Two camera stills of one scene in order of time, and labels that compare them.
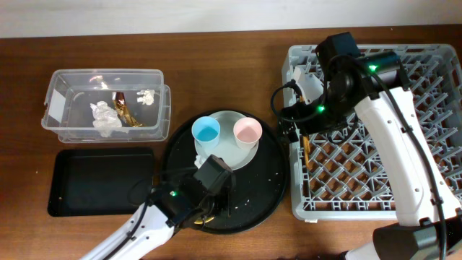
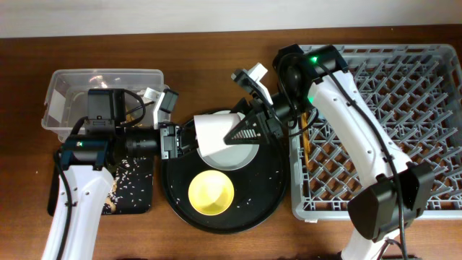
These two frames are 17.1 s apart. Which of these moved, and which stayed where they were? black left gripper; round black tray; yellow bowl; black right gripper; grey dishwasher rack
Moved: black left gripper; black right gripper; yellow bowl
Stayed: grey dishwasher rack; round black tray
